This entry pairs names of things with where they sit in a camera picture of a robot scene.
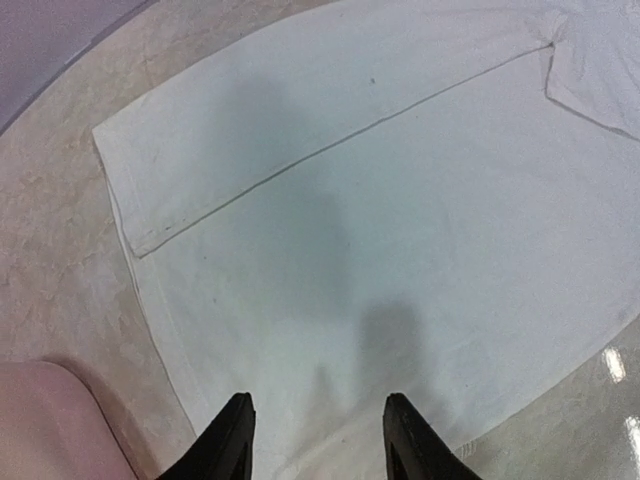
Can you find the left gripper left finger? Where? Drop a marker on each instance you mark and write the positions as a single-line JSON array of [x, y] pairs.
[[224, 451]]

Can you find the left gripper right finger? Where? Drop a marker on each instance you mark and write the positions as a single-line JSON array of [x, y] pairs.
[[413, 450]]

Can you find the white t-shirt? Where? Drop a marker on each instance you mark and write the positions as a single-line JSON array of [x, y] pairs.
[[439, 198]]

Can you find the white plastic laundry basket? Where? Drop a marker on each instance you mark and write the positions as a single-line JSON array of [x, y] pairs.
[[53, 428]]

